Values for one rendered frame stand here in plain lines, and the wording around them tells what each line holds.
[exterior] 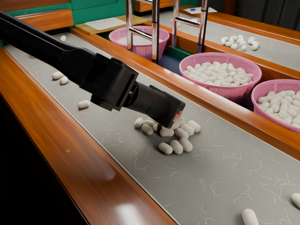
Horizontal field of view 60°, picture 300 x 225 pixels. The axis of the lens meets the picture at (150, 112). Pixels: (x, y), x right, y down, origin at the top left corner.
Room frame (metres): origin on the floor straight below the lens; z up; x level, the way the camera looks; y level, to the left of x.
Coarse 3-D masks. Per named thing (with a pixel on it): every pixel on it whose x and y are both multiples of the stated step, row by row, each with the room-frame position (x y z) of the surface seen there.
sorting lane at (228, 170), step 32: (32, 64) 0.89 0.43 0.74; (64, 96) 0.66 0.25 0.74; (96, 128) 0.51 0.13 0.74; (128, 128) 0.51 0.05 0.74; (224, 128) 0.51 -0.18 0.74; (128, 160) 0.40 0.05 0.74; (160, 160) 0.40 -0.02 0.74; (192, 160) 0.40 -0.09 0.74; (224, 160) 0.40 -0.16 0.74; (256, 160) 0.40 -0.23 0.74; (288, 160) 0.40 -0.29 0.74; (160, 192) 0.31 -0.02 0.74; (192, 192) 0.31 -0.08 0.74; (224, 192) 0.31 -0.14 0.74; (256, 192) 0.31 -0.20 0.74; (288, 192) 0.31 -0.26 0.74; (192, 224) 0.25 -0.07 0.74; (224, 224) 0.25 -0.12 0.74; (288, 224) 0.25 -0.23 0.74
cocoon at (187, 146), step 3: (180, 138) 0.45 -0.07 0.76; (183, 138) 0.44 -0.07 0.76; (186, 138) 0.44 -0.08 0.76; (180, 141) 0.44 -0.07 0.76; (183, 141) 0.43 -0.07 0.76; (186, 141) 0.43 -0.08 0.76; (180, 144) 0.43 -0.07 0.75; (183, 144) 0.43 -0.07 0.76; (186, 144) 0.42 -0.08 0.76; (189, 144) 0.42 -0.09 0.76; (183, 147) 0.42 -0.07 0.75; (186, 147) 0.42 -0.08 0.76; (189, 147) 0.42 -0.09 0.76; (186, 150) 0.42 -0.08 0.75; (189, 150) 0.42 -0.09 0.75
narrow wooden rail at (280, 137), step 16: (80, 32) 1.19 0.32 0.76; (112, 48) 0.98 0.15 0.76; (128, 64) 0.88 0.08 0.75; (144, 64) 0.83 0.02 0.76; (160, 80) 0.74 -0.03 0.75; (176, 80) 0.71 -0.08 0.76; (192, 96) 0.63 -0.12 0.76; (208, 96) 0.62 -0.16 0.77; (224, 112) 0.55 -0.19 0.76; (240, 112) 0.54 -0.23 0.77; (256, 128) 0.48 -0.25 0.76; (272, 128) 0.48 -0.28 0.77; (272, 144) 0.44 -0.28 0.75; (288, 144) 0.42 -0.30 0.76
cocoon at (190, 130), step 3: (180, 126) 0.50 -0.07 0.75; (183, 126) 0.49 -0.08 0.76; (186, 126) 0.49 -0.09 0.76; (189, 126) 0.49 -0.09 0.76; (183, 129) 0.48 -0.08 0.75; (186, 129) 0.48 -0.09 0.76; (189, 129) 0.48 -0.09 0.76; (192, 129) 0.48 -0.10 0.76; (189, 132) 0.47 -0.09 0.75; (192, 132) 0.47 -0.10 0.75; (189, 135) 0.48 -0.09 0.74
